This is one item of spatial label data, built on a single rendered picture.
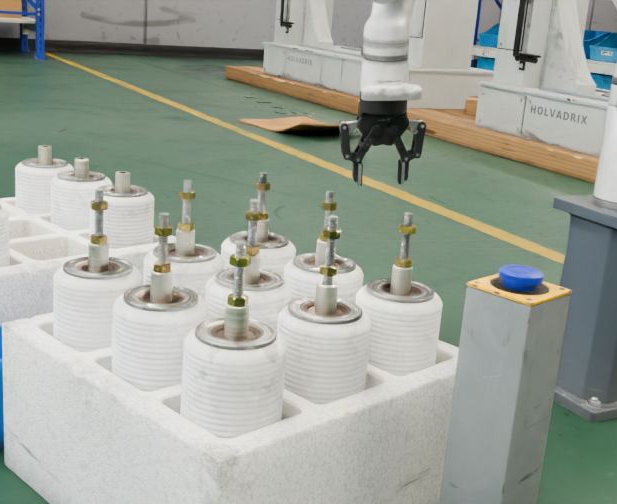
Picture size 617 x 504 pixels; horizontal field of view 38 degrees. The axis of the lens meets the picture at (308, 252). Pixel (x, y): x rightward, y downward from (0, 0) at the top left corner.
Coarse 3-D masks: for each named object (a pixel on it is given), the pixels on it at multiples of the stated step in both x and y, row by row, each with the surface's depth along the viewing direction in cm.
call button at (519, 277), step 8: (512, 264) 85; (504, 272) 82; (512, 272) 82; (520, 272) 82; (528, 272) 82; (536, 272) 83; (504, 280) 82; (512, 280) 82; (520, 280) 81; (528, 280) 81; (536, 280) 82; (512, 288) 82; (520, 288) 82; (528, 288) 82; (536, 288) 83
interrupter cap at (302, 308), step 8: (312, 296) 95; (296, 304) 92; (304, 304) 93; (312, 304) 93; (344, 304) 93; (352, 304) 93; (296, 312) 90; (304, 312) 90; (312, 312) 91; (336, 312) 92; (344, 312) 91; (352, 312) 91; (360, 312) 91; (304, 320) 89; (312, 320) 88; (320, 320) 88; (328, 320) 88; (336, 320) 88; (344, 320) 88; (352, 320) 89
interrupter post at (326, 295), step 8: (320, 288) 90; (328, 288) 90; (336, 288) 90; (320, 296) 90; (328, 296) 90; (336, 296) 91; (320, 304) 90; (328, 304) 90; (336, 304) 91; (320, 312) 91; (328, 312) 91
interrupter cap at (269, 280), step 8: (224, 272) 101; (232, 272) 101; (264, 272) 102; (272, 272) 102; (216, 280) 98; (224, 280) 98; (232, 280) 98; (264, 280) 100; (272, 280) 99; (280, 280) 99; (232, 288) 96; (248, 288) 96; (256, 288) 96; (264, 288) 96; (272, 288) 97
